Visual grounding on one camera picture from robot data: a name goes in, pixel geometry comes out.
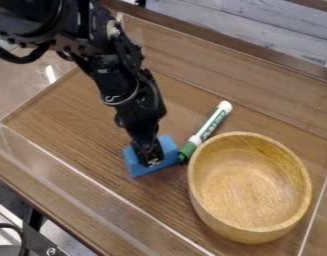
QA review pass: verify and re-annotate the black cable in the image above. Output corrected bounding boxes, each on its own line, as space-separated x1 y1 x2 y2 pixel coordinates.
0 39 54 65

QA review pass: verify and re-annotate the brown wooden bowl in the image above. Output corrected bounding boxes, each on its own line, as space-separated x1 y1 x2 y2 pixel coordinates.
187 132 313 244

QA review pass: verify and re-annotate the black metal table frame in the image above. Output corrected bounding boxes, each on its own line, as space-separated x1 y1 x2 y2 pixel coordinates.
0 176 83 256

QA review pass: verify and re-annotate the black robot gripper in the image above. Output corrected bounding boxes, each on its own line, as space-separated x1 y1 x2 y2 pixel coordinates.
98 69 166 167

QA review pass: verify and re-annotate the green Expo marker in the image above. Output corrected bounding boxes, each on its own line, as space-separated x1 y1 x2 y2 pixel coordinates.
178 101 233 163

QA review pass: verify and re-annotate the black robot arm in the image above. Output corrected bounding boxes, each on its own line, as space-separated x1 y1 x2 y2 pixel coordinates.
0 0 166 167

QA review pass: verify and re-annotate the blue foam block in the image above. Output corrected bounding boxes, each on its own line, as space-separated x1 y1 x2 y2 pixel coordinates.
123 134 178 178

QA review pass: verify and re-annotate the clear acrylic enclosure wall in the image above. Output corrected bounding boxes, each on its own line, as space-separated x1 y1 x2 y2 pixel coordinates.
0 12 327 256

